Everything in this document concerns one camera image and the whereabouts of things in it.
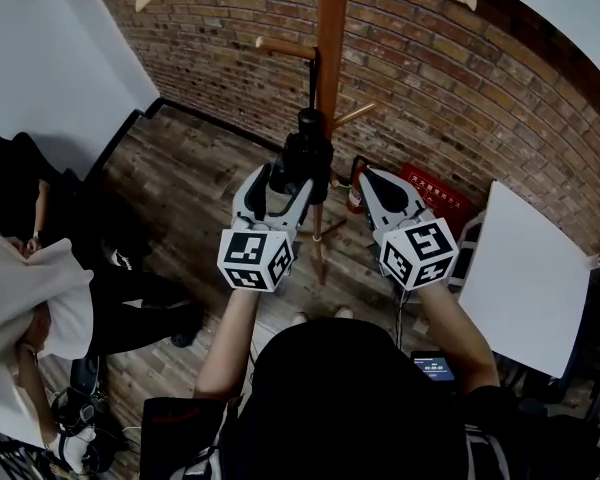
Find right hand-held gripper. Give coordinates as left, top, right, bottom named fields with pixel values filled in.
left=357, top=167, right=460, bottom=293

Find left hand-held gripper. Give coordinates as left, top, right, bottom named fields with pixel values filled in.
left=217, top=162, right=316, bottom=294

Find white cable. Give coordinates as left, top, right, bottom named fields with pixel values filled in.
left=121, top=423, right=145, bottom=455

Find white chair frame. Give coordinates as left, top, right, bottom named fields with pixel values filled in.
left=448, top=215, right=487, bottom=289

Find small black display device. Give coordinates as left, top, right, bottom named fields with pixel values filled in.
left=410, top=349, right=457, bottom=383

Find wooden coat stand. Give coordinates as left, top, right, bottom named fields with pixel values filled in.
left=255, top=0, right=386, bottom=285

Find black cable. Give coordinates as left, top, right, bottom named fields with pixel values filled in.
left=391, top=287, right=412, bottom=345

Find person's right forearm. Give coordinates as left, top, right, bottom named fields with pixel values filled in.
left=418, top=281, right=502, bottom=398

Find person's black clothing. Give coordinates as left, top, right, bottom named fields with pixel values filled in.
left=139, top=317, right=600, bottom=480

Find black equipment bag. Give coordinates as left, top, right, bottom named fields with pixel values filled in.
left=50, top=356, right=129, bottom=472

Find person's left forearm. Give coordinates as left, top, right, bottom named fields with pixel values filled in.
left=193, top=286, right=262, bottom=400

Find red fire extinguisher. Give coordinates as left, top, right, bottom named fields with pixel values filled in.
left=347, top=155, right=374, bottom=216

